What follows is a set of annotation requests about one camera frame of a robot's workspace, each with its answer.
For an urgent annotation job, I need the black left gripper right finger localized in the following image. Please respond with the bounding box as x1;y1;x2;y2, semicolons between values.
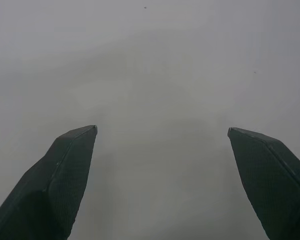
227;126;300;240

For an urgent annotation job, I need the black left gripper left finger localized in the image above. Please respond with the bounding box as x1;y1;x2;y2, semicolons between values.
0;124;99;240

